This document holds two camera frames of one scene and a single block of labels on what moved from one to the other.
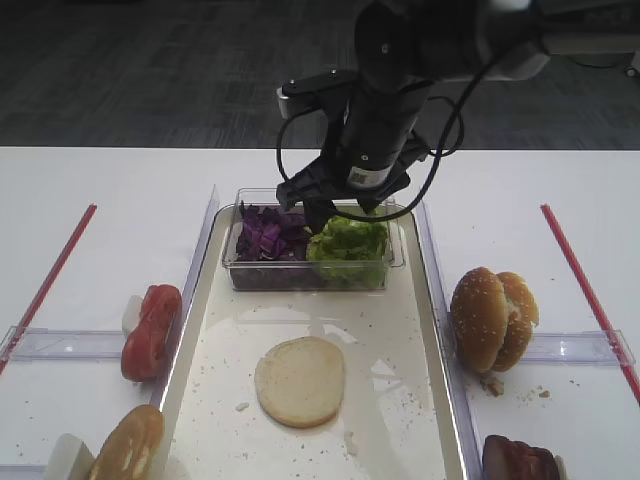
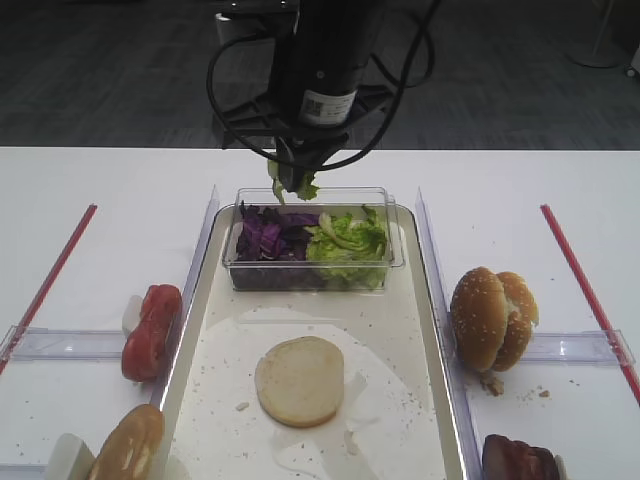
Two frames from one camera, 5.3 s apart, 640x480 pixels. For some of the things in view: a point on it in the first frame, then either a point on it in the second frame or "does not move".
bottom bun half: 299,381 does not move
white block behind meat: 561,468 does not move
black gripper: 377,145 -> 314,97
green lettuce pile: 349,253 does not move
